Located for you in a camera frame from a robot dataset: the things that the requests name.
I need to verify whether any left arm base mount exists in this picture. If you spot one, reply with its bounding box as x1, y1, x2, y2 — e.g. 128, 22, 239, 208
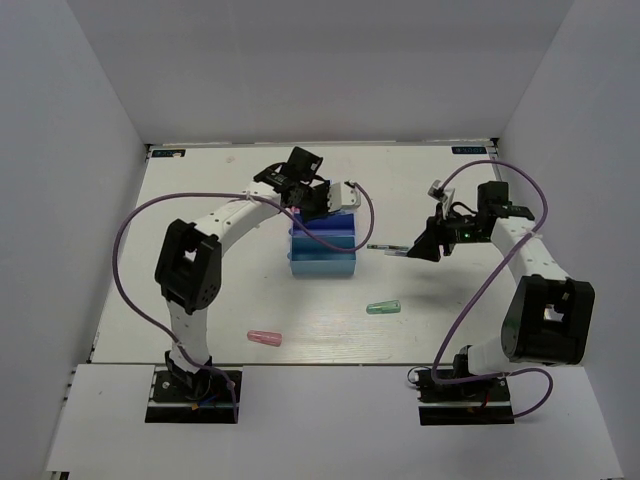
145, 369, 236, 424

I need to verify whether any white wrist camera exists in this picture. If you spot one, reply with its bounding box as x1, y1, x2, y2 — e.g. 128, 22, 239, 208
427, 180, 455, 219
327, 182, 361, 213

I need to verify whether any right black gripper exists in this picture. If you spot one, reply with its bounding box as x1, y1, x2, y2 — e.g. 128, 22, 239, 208
407, 202, 488, 262

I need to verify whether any left blue table label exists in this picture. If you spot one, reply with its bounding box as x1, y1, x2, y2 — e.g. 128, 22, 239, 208
151, 149, 186, 158

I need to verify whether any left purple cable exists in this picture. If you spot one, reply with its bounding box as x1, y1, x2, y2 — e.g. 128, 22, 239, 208
113, 180, 376, 424

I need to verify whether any dark blue container bin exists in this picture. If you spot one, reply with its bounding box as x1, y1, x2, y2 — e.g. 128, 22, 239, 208
294, 212, 355, 237

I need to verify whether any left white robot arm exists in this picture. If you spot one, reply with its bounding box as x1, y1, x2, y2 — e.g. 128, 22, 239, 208
155, 147, 329, 399

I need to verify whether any purple pen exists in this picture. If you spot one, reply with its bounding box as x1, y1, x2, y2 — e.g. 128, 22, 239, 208
384, 250, 408, 257

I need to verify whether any right blue table label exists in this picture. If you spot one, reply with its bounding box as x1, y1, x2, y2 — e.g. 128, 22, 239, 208
451, 145, 487, 155

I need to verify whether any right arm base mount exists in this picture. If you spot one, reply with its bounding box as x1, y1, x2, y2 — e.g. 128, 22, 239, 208
407, 366, 515, 427

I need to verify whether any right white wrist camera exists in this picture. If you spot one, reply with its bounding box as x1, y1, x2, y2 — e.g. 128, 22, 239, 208
427, 180, 455, 219

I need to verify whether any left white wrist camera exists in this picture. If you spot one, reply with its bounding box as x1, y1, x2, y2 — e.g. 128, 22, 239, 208
327, 182, 361, 213

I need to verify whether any blue table label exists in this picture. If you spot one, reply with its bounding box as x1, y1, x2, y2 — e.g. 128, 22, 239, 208
151, 149, 186, 158
451, 145, 487, 155

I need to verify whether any light blue container bin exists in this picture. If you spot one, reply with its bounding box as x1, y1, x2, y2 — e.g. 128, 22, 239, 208
288, 235, 356, 277

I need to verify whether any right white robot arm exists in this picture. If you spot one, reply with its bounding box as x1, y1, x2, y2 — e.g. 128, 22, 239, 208
407, 181, 595, 399

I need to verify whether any green patterned pen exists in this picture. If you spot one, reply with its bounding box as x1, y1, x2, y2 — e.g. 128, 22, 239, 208
366, 243, 410, 251

